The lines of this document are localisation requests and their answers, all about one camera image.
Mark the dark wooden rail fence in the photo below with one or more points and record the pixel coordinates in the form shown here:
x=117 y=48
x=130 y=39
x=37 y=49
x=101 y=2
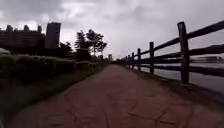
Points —
x=183 y=53

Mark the grey water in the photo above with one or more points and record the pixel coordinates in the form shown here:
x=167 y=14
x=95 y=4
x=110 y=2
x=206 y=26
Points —
x=203 y=78

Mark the group of trees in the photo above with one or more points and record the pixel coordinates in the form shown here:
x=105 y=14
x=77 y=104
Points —
x=87 y=45

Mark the red paved path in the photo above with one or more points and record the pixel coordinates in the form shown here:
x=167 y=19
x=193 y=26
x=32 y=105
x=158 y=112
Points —
x=113 y=100

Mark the tall buildings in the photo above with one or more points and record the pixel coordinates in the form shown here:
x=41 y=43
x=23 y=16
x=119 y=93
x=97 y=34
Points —
x=30 y=37

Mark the grass strip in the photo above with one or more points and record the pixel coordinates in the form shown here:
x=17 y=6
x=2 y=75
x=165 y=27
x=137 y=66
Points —
x=36 y=91

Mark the low green hedge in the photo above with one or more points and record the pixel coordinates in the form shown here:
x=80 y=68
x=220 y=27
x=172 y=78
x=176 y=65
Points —
x=40 y=66

